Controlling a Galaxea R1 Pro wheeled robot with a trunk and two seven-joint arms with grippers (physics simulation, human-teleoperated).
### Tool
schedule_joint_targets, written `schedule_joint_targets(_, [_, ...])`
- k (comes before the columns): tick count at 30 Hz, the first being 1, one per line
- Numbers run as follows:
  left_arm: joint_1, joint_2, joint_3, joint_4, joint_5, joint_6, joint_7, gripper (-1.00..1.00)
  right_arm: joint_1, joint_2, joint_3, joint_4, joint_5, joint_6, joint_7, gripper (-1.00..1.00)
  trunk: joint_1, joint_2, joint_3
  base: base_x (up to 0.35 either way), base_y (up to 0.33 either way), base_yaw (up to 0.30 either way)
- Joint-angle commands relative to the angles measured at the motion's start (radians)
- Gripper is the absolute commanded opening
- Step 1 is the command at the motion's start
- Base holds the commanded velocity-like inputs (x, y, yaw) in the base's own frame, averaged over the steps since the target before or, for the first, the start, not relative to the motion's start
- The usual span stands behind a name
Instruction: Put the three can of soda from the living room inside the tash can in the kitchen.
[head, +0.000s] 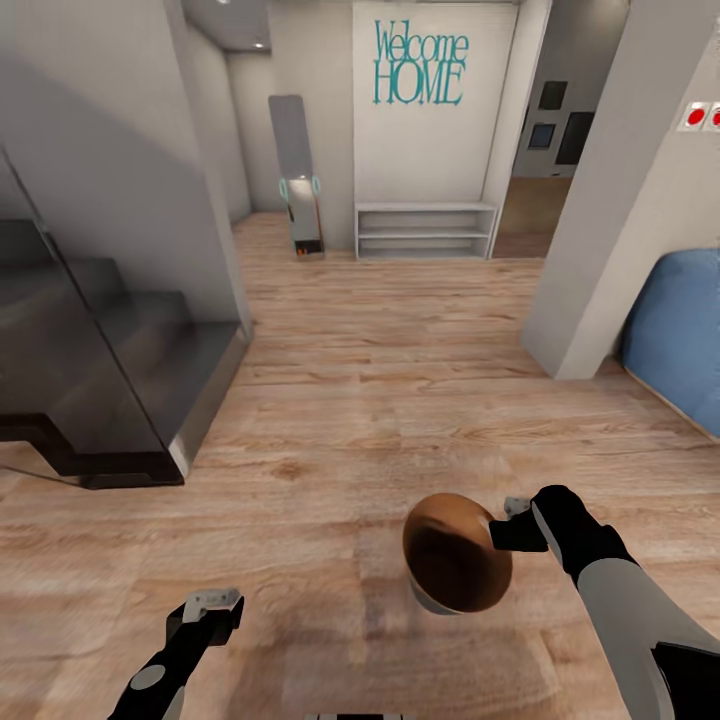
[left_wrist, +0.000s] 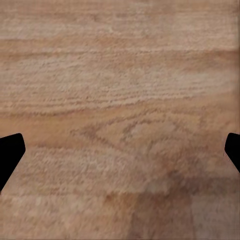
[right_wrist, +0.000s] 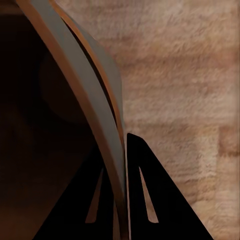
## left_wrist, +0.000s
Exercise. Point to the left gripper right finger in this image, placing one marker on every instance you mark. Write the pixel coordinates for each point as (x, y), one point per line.
(232, 149)

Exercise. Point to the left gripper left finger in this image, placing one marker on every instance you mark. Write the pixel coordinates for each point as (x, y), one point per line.
(12, 149)

